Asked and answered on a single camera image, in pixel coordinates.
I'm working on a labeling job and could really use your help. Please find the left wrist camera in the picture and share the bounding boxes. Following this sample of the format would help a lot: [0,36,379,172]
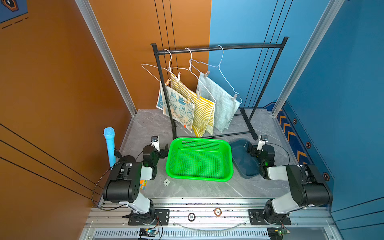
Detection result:
[151,136,160,152]

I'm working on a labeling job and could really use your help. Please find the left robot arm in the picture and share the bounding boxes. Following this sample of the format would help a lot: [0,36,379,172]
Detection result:
[103,145,169,225]

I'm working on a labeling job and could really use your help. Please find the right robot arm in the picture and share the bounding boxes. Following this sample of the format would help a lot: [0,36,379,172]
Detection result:
[247,144,333,225]

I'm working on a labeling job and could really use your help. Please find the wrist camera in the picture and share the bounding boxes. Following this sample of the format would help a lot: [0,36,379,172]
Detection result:
[257,135,268,151]
[151,136,160,152]

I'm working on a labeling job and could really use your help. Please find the green plastic basket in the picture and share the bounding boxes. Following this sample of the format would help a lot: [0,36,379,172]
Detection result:
[166,138,234,182]

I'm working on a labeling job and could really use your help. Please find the bunny pattern towel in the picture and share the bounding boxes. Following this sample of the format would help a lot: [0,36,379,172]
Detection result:
[157,86,195,132]

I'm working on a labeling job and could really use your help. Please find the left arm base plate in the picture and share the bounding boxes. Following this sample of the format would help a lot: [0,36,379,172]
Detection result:
[128,209,170,226]

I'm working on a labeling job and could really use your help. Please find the colourful puzzle cube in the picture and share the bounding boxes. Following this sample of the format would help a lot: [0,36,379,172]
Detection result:
[140,180,148,190]

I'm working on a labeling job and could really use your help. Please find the circuit board right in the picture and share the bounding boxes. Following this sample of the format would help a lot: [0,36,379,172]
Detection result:
[267,229,291,240]

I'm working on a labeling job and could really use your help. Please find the dark teal tray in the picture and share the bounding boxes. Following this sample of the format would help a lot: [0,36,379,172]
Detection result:
[230,139,260,179]

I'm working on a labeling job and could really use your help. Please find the yellow striped towel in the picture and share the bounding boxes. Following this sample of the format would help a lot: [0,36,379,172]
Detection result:
[170,74,215,138]

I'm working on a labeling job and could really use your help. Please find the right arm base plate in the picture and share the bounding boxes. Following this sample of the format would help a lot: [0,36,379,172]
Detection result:
[248,209,292,226]

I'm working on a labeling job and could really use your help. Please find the white wire hanger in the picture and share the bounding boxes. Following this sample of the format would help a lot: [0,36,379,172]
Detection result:
[169,47,217,105]
[190,45,239,100]
[140,48,193,104]

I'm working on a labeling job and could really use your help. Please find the green circuit board left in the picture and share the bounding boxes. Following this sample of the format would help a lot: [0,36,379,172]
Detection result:
[139,229,159,239]

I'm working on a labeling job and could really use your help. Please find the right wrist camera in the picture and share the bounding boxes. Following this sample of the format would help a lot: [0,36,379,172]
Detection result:
[257,135,268,151]

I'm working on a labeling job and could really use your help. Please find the light green towel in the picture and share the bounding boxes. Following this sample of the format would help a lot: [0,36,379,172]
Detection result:
[197,73,241,132]

